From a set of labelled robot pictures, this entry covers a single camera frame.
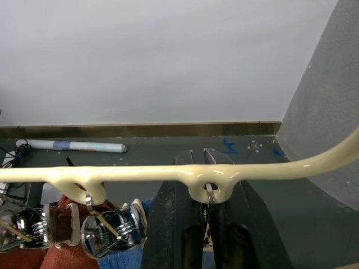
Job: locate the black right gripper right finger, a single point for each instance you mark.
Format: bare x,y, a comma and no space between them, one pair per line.
252,224

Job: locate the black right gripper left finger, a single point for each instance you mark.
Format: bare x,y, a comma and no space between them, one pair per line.
167,224

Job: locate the chrome clip with cream pads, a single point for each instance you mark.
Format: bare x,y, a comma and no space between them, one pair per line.
22,227
211,194
112,229

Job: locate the blue knitted sock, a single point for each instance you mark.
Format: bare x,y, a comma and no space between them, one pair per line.
123,259

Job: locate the wooden baseboard strip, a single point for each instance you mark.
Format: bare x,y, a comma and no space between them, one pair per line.
140,130

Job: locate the red knitted sock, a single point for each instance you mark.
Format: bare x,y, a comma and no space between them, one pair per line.
64,256

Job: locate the rolled white poster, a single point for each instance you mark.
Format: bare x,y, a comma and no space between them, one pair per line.
73,145

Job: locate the grey partition panel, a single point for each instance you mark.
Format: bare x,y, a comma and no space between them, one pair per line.
325,98

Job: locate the cream clip hanger frame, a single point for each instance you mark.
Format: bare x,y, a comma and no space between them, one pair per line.
134,173

